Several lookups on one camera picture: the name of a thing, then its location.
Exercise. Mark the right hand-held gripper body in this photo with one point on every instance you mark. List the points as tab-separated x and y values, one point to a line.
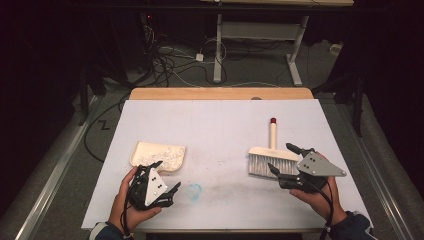
316	166

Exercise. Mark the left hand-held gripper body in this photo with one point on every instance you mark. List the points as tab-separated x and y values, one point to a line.
155	188

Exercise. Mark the pile of white paper scraps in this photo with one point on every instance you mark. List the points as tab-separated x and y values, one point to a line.
166	157

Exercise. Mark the cream brush with red cap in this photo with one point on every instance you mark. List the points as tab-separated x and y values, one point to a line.
271	156

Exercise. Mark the person's right hand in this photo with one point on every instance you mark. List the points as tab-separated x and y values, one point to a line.
323	205

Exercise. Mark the person's left hand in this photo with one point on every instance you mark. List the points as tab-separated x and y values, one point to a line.
121	210

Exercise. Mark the white table mat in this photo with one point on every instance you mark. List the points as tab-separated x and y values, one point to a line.
233	126

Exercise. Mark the black metal stand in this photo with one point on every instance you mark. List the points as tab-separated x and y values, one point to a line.
84	100
357	106

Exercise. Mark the wooden table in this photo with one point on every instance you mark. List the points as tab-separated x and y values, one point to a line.
216	93

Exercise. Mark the small white box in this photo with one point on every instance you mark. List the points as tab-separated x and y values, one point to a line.
336	49

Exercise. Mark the white power adapter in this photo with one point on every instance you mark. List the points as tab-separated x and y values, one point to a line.
199	57

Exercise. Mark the metal floor rail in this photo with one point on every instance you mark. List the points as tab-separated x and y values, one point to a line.
393	206
56	173

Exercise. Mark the white metal desk frame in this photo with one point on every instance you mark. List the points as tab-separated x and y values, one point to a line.
260	30

